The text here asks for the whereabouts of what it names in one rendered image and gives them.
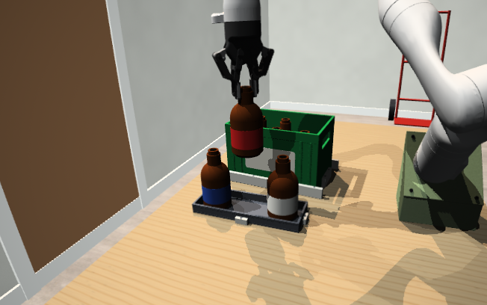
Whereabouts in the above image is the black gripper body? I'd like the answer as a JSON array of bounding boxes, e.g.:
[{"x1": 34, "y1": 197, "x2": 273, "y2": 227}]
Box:
[{"x1": 223, "y1": 20, "x2": 263, "y2": 65}]

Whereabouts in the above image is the brown bottle with white label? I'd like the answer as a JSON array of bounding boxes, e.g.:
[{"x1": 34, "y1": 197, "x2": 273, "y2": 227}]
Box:
[{"x1": 267, "y1": 155, "x2": 299, "y2": 221}]

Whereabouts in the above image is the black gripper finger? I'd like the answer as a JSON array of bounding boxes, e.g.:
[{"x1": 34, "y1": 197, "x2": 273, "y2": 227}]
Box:
[
  {"x1": 246, "y1": 46, "x2": 274, "y2": 97},
  {"x1": 212, "y1": 48, "x2": 244, "y2": 99}
]

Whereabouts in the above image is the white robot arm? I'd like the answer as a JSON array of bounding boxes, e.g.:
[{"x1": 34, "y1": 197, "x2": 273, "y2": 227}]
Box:
[{"x1": 211, "y1": 0, "x2": 487, "y2": 183}]

